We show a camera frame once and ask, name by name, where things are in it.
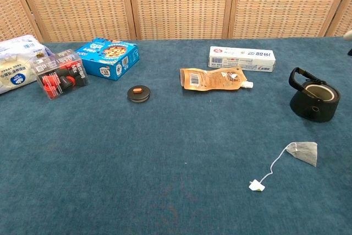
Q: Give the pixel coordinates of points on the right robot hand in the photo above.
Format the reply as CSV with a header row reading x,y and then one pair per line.
x,y
349,35

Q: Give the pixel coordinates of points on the wicker screen panel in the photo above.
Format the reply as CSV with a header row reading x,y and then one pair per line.
x,y
77,4
178,4
345,20
11,12
283,4

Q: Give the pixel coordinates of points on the white toothpaste box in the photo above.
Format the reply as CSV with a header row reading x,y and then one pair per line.
x,y
239,59

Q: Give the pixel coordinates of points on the orange spout pouch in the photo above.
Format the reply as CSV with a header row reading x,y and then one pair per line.
x,y
211,79

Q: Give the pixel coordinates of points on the blue felt table cover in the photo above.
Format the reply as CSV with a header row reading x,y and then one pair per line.
x,y
165,149

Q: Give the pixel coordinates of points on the black lid with orange knob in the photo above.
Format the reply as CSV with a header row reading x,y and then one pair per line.
x,y
138,96

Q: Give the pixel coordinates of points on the blue cookie box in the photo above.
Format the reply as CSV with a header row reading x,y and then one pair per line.
x,y
110,61

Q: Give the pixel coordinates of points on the clear box red black items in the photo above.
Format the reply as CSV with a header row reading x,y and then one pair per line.
x,y
60,78

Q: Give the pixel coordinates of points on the white tissue pack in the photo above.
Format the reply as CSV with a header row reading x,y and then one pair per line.
x,y
13,64

